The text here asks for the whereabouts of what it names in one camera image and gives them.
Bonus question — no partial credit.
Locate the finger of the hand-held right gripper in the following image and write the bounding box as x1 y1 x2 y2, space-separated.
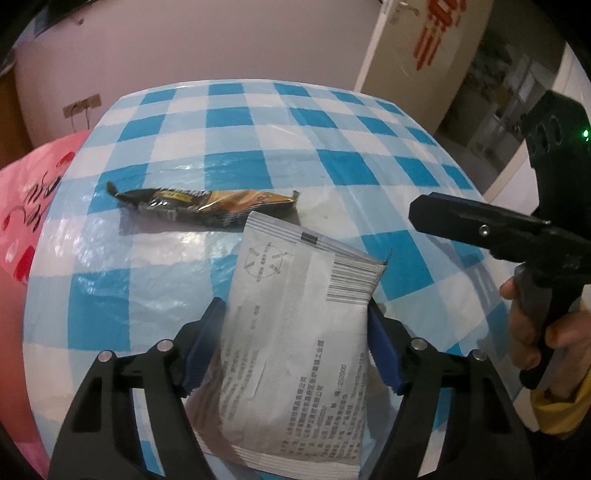
409 191 552 261

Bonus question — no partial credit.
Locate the metal door handle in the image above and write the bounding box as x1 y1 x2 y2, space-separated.
390 0 421 21

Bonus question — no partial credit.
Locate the white door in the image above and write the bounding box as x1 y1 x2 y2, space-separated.
355 0 495 100

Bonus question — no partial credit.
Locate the person's right hand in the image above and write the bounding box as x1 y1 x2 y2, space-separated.
500 274 591 398

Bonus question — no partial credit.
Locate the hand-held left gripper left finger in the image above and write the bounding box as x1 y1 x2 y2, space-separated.
48 296 227 480

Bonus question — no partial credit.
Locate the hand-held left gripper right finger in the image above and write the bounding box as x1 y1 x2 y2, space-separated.
366 302 529 480

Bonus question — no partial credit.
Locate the wall socket panel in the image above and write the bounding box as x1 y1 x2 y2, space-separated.
63 95 102 117

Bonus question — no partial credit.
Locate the white printed packet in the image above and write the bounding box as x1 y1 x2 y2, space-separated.
187 211 387 480

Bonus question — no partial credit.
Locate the pink bed blanket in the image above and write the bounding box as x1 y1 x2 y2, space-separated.
0 129 93 467

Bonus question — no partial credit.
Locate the red hanging decoration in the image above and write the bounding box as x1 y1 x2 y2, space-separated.
413 0 467 70

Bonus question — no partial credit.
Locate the blue checkered tablecloth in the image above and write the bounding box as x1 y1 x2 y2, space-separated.
21 80 518 480

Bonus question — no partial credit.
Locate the brown snack wrapper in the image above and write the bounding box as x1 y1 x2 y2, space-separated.
106 180 300 228

